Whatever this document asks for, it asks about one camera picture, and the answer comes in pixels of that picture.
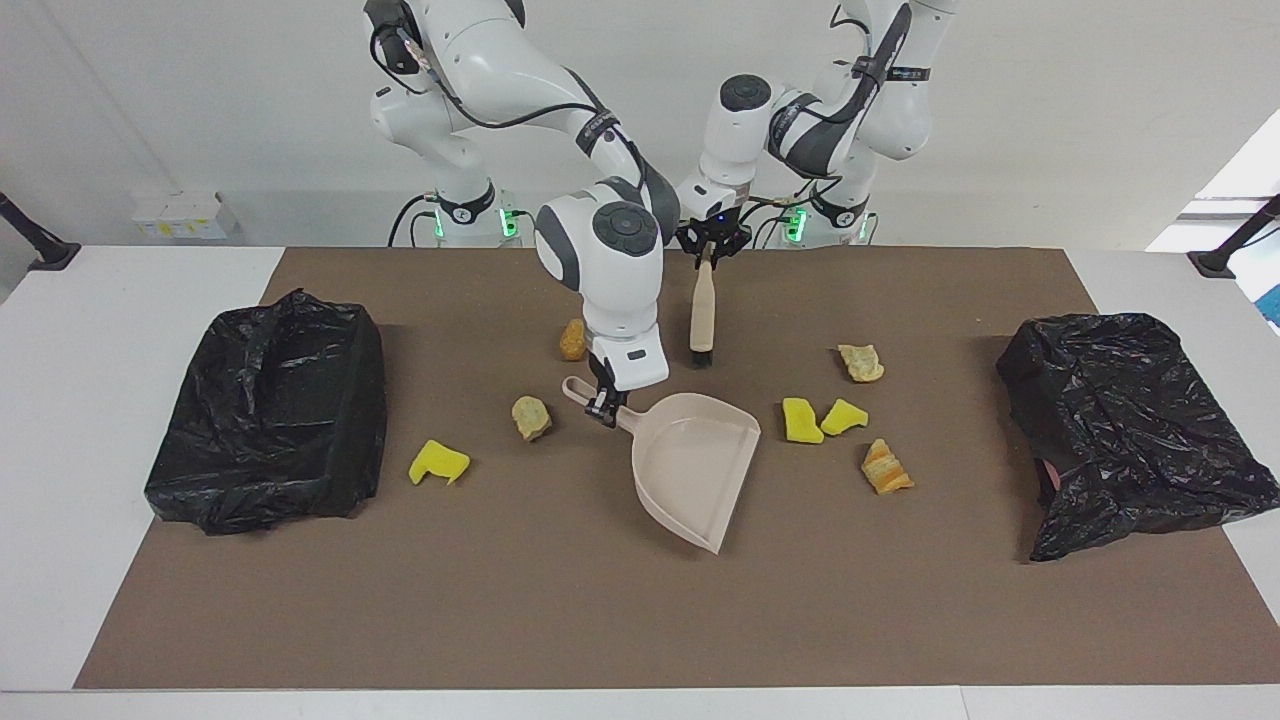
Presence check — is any beige hand brush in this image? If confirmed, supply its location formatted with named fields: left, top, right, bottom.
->
left=688, top=245, right=719, bottom=367

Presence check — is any beige plastic dustpan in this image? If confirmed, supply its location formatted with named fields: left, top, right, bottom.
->
left=561, top=375, right=762, bottom=556

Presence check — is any pale flaky pastry piece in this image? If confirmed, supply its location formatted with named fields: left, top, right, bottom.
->
left=837, top=344, right=886, bottom=384

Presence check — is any notched yellow sponge piece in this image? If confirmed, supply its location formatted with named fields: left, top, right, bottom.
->
left=408, top=440, right=472, bottom=487

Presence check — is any yellow sponge block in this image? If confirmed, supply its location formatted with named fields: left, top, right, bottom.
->
left=781, top=397, right=825, bottom=445

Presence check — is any yellow sponge wedge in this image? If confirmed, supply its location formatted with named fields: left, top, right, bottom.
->
left=820, top=398, right=870, bottom=437

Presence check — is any orange striped croissant piece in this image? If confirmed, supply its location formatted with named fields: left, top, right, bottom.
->
left=860, top=438, right=916, bottom=496

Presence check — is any open black bag-lined bin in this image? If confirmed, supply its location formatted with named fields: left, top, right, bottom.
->
left=144, top=288, right=389, bottom=536

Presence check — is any crumpled black trash bag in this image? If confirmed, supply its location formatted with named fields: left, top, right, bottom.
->
left=995, top=312, right=1280, bottom=563

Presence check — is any pale crumpled food piece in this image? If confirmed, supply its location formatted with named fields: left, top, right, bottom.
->
left=511, top=396, right=553, bottom=442

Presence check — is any brown table mat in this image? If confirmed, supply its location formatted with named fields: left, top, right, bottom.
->
left=73, top=247, right=1280, bottom=691

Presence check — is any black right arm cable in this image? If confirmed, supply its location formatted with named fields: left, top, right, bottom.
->
left=370, top=20, right=651, bottom=201

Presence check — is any black base cable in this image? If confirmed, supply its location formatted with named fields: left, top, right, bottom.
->
left=387, top=193, right=441, bottom=248

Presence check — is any white wall socket box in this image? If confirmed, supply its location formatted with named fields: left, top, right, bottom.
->
left=130, top=192, right=243, bottom=241

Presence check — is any black camera stand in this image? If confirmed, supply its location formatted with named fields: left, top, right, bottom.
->
left=0, top=190, right=81, bottom=273
left=1187, top=193, right=1280, bottom=279

